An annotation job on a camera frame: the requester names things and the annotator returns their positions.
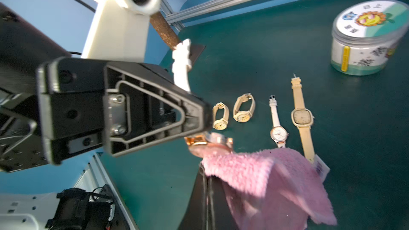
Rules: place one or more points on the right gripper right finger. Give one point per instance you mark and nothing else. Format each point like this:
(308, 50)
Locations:
(219, 216)

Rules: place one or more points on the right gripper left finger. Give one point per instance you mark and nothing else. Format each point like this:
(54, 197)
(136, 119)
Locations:
(195, 217)

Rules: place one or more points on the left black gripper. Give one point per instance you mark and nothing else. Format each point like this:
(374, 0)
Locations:
(121, 106)

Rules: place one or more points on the pink cloth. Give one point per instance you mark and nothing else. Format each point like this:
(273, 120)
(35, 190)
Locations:
(276, 189)

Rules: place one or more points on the white strap watch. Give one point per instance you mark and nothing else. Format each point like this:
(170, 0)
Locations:
(278, 134)
(203, 144)

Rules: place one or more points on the gold strap watch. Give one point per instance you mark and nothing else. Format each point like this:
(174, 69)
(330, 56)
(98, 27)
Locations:
(303, 119)

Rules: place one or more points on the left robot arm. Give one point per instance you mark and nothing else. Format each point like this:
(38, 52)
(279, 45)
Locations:
(23, 50)

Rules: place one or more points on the jar with sunflower lid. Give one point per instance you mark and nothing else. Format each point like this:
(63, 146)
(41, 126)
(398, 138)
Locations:
(365, 36)

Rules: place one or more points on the brown tree base plate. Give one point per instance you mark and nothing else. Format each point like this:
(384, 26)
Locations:
(195, 52)

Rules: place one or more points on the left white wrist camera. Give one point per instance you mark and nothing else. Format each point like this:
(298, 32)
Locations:
(119, 30)

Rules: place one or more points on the aluminium front rail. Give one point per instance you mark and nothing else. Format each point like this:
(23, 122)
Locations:
(96, 179)

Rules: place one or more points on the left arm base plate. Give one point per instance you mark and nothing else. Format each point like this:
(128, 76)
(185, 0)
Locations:
(75, 211)

